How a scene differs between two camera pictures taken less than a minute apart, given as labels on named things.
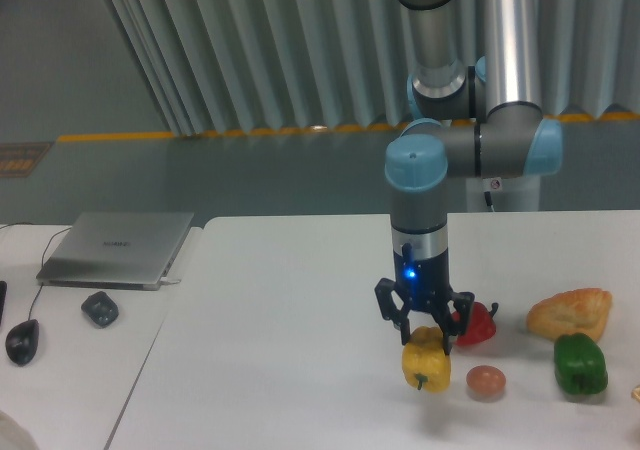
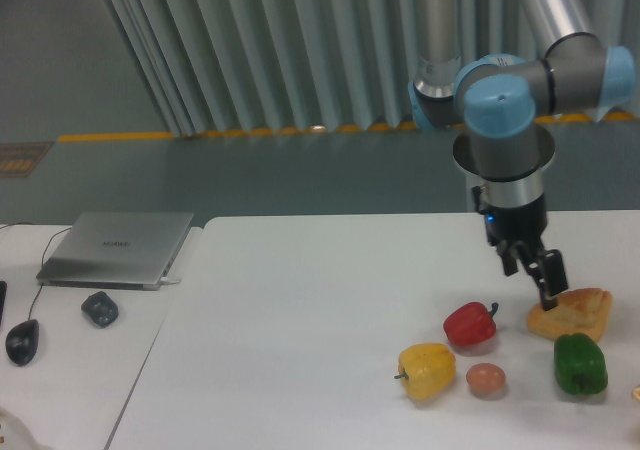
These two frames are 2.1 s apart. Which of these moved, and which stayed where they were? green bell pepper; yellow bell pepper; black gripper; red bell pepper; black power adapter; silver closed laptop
Moved: yellow bell pepper; black gripper
Stayed: red bell pepper; silver closed laptop; green bell pepper; black power adapter
